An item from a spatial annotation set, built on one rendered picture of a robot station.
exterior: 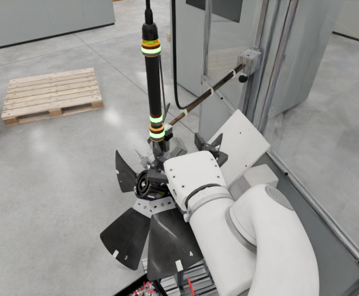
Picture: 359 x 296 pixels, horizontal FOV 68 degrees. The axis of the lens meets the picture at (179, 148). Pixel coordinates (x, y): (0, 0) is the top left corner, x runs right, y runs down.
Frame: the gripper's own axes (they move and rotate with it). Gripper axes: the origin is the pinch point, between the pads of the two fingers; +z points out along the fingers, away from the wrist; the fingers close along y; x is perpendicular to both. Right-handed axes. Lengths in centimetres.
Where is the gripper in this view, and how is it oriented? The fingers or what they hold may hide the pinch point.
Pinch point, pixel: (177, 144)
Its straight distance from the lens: 57.7
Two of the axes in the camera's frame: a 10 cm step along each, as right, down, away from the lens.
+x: 0.0, -7.4, -6.8
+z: -3.2, -6.4, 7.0
